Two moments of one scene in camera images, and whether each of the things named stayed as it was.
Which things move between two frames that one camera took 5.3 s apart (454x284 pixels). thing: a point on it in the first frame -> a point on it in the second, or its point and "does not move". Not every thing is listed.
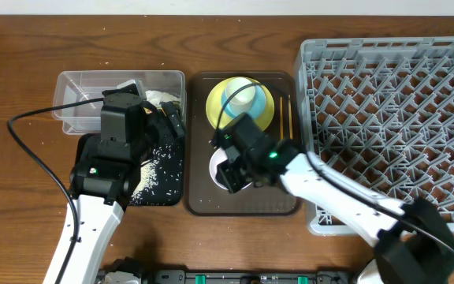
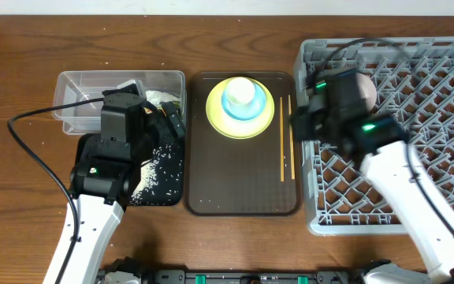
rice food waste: [149, 178] does not move
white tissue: [158, 97] does not move
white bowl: [219, 157] -> [366, 89]
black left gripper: [158, 122] does not move
